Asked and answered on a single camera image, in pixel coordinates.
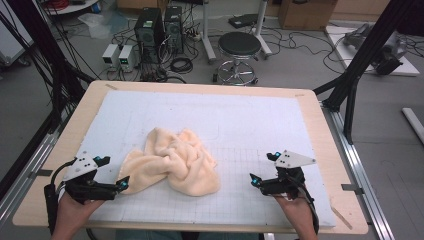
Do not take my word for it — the black braced frame post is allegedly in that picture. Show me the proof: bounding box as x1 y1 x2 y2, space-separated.
312 0 418 145

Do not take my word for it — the brown cardboard box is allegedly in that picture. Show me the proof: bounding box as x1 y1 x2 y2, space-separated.
277 0 338 32

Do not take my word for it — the white power supply unit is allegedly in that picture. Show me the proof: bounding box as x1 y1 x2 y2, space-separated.
101 43 120 70
118 44 140 73

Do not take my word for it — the coiled black cable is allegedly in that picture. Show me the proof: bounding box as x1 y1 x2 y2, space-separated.
169 57 194 75

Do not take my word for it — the round white table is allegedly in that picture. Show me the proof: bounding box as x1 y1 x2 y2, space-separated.
42 0 101 16

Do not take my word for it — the flat black device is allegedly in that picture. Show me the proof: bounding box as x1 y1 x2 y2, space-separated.
228 13 260 30

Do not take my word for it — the cream terry towel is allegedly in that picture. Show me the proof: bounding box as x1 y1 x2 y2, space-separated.
118 127 222 197

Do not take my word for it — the black round stool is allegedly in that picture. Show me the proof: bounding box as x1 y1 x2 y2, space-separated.
212 31 263 86

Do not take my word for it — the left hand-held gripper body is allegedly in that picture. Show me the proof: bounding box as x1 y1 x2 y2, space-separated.
63 151 118 205

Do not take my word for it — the slim black computer tower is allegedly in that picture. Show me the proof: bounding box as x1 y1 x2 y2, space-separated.
163 5 185 54

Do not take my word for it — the large black computer tower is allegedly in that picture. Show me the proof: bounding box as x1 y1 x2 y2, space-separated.
133 7 166 64

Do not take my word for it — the clear plastic bag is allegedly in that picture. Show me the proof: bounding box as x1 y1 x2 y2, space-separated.
77 12 116 40

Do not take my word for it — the person's right hand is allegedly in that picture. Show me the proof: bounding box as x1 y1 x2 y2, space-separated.
273 194 318 240

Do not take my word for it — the white floor board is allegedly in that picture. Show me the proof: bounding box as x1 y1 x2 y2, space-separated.
324 24 421 78

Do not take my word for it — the person's left hand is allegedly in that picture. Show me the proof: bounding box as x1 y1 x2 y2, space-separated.
50 192 104 240

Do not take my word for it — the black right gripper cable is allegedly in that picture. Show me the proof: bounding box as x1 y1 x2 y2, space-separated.
292 178 320 234

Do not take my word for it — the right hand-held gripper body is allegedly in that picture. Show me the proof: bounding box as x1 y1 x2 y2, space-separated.
259 149 317 201

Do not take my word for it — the white grid mat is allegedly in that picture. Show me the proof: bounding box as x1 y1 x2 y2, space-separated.
75 89 338 230

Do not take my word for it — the grey machine on board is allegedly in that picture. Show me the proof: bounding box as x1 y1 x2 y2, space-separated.
343 22 408 76

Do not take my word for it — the black frame post with cables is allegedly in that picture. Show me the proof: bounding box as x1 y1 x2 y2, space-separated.
5 0 96 134

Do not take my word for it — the strip of tan tape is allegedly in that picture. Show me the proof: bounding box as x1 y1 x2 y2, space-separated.
329 204 353 231

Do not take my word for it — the white stand leg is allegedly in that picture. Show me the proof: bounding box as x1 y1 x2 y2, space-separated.
199 0 218 65
252 0 273 58

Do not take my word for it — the white tube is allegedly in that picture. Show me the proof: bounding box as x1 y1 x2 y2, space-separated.
401 106 424 145

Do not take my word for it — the aluminium rail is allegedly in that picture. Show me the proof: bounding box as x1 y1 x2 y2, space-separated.
320 101 397 240
0 131 63 229

